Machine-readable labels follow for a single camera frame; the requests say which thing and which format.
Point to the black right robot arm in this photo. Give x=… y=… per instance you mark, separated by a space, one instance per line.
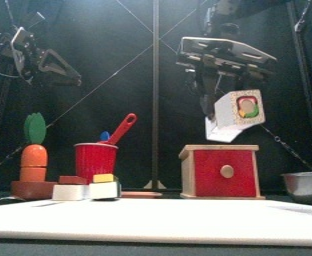
x=234 y=13

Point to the yellow topped nigiri sushi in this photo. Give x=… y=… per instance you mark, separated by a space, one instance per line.
x=103 y=189

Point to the white cutting board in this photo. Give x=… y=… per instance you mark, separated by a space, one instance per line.
x=163 y=220

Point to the red toy spoon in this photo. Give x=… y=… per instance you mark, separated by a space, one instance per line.
x=124 y=126

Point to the blue toy utensil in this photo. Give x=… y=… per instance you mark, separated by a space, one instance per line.
x=104 y=135

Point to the wooden box with red drawer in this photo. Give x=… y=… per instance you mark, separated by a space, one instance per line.
x=226 y=173

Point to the red ribbed cup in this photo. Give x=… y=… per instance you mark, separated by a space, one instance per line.
x=95 y=163

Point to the orange toy carrot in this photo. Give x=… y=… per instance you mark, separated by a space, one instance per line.
x=33 y=160

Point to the brown wooden carrot base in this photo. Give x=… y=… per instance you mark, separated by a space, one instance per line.
x=32 y=190

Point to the small steel bowl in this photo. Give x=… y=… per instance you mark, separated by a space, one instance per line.
x=306 y=188

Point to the pink wooden tray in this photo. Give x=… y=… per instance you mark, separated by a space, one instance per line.
x=140 y=194

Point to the vertical metal frame pole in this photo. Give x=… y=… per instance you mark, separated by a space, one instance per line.
x=156 y=100

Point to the black metal frame post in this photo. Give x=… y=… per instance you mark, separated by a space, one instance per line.
x=304 y=100

